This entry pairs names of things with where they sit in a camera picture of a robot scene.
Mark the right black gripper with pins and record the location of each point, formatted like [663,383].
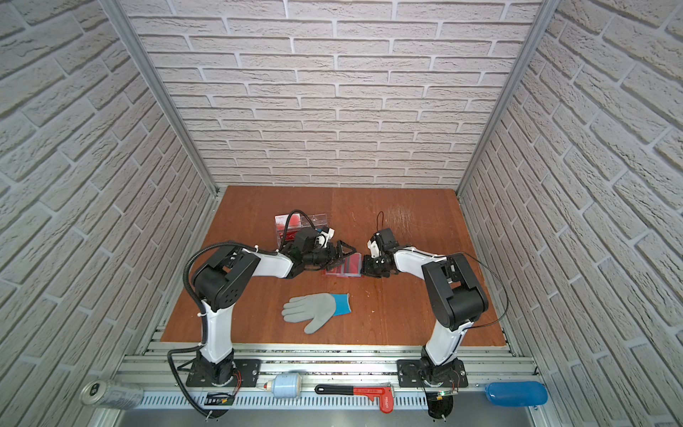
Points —
[368,270]

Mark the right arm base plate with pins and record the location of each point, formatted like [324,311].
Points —
[417,373]

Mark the red white card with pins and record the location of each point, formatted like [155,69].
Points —
[284,222]

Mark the red leather card holder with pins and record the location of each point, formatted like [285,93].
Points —
[350,268]

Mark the blue plastic bottle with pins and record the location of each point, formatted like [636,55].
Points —
[517,394]

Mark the grey blue work glove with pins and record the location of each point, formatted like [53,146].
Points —
[316,310]

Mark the white plastic bottle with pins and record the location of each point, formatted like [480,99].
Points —
[285,386]

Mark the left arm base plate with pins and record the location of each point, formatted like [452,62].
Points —
[224,374]

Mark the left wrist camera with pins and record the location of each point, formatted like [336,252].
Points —
[325,235]

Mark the clear acrylic card organizer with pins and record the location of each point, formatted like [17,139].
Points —
[319,220]

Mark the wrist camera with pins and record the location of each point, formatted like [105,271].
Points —
[374,249]
[325,235]

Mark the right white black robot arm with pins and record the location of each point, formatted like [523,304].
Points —
[456,297]

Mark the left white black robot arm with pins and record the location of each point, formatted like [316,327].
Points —
[216,277]

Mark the silver drink can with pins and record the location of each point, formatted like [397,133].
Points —
[111,394]

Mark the aluminium rail frame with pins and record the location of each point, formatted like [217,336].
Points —
[354,385]

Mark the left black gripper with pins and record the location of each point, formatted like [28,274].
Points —
[334,256]

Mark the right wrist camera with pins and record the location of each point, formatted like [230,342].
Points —
[374,249]

